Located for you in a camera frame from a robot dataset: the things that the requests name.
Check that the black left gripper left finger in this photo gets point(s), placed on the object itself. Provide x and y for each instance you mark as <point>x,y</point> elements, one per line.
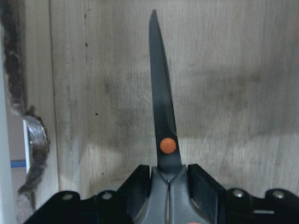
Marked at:
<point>107,207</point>

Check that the dark wooden drawer box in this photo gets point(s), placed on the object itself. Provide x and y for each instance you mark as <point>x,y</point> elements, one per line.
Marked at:
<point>78,73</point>

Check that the grey orange scissors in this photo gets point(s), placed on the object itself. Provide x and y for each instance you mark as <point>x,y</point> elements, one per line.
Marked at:
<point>169,199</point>

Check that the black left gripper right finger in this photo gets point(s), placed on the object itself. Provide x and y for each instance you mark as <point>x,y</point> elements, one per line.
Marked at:
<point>236,206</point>

